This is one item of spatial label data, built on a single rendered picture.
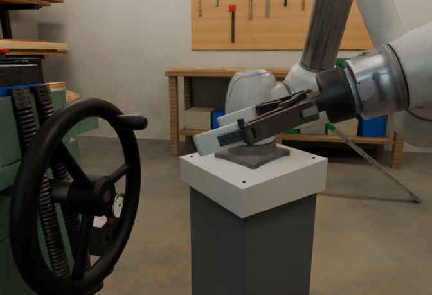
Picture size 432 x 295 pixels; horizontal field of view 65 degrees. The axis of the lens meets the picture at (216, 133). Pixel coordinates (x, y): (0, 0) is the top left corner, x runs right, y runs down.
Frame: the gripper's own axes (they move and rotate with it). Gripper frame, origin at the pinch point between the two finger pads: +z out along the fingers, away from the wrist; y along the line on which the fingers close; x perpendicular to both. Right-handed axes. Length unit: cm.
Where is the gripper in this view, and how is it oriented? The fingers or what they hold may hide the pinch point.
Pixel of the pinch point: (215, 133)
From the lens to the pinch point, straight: 52.7
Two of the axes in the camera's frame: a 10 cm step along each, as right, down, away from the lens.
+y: -2.4, 2.2, -9.4
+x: 3.4, 9.3, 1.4
